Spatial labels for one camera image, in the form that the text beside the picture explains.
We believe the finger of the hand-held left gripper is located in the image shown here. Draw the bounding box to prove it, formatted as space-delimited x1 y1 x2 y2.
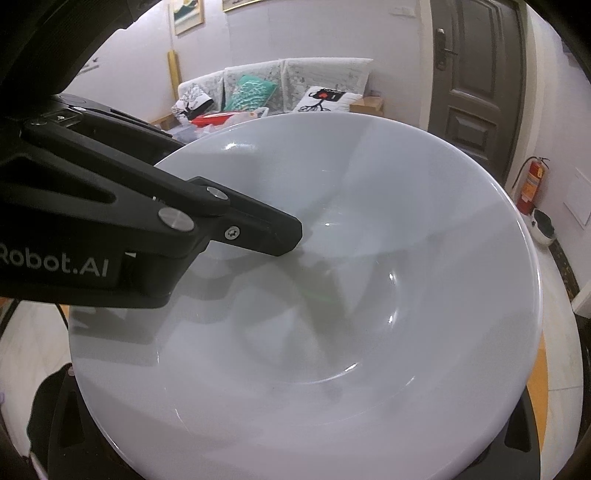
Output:
21 117 303 259
51 93 185 165

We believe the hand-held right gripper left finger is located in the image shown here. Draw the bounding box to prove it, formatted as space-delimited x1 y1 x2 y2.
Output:
28 364 144 480

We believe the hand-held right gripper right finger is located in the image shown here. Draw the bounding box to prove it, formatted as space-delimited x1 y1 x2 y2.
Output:
466 390 542 480

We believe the smooth white bowl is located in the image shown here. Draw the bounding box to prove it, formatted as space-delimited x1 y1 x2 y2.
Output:
68 112 542 480

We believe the wooden cabinet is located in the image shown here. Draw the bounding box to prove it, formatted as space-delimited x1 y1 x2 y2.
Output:
150 113 178 134

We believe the yellow rolled mat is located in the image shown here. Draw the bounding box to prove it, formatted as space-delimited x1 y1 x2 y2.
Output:
166 50 182 100

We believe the black and white tree pillow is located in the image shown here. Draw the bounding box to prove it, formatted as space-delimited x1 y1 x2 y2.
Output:
172 88 214 121

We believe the red lid container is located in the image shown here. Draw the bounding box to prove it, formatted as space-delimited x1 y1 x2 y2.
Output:
191 111 252 128

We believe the small framed mountain painting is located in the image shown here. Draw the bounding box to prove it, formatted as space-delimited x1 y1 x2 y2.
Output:
173 0 205 35

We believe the teal patterned pillow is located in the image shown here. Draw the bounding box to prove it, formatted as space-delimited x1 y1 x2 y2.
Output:
233 75 279 112

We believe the white pillow with roots print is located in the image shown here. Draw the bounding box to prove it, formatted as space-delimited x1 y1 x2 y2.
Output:
295 86 362 114

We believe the wooden side table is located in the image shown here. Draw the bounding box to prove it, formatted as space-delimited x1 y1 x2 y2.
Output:
349 95 385 117

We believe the grey sofa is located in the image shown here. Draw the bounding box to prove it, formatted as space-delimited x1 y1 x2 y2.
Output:
177 58 375 127

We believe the white and black helmet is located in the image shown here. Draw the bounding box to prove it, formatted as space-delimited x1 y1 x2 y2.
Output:
531 209 558 247

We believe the dark brown door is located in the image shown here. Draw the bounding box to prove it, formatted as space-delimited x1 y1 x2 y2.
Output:
427 0 527 183

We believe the red fire extinguisher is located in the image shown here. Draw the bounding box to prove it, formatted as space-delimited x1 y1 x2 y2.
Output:
512 156 551 215

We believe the white wall panel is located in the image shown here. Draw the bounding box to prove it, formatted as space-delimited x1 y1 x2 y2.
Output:
563 166 591 227

